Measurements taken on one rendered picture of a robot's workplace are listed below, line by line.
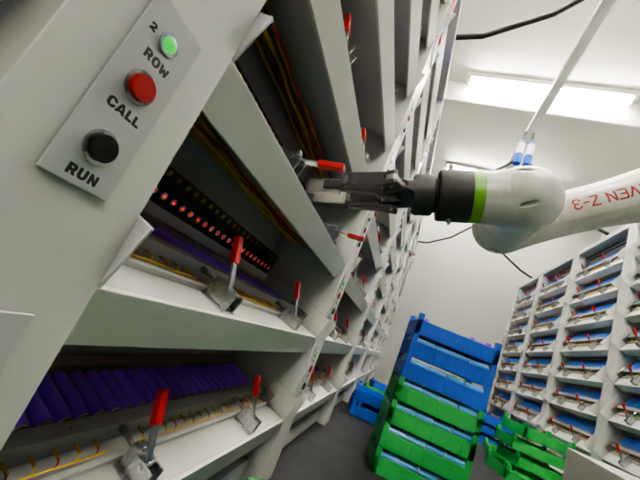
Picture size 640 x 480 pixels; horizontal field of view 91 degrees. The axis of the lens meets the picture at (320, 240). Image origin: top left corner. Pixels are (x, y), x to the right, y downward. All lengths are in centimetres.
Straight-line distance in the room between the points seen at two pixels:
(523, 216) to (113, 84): 54
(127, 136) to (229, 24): 12
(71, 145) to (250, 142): 17
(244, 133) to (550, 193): 46
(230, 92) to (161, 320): 20
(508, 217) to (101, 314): 54
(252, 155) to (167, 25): 14
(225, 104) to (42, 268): 18
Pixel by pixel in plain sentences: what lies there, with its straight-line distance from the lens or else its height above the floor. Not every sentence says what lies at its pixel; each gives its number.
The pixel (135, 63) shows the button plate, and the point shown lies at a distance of 23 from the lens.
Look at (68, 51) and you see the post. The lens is 21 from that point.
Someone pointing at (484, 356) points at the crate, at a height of 49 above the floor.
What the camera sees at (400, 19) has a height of 112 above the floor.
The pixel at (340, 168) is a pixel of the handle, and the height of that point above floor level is 56.
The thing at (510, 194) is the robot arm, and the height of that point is 67.
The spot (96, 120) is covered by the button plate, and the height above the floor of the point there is 43.
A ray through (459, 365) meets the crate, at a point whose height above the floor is 43.
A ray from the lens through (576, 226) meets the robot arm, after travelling 77.
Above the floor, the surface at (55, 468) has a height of 18.
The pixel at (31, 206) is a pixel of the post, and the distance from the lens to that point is 21.
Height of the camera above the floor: 38
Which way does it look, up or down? 14 degrees up
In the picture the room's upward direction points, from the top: 23 degrees clockwise
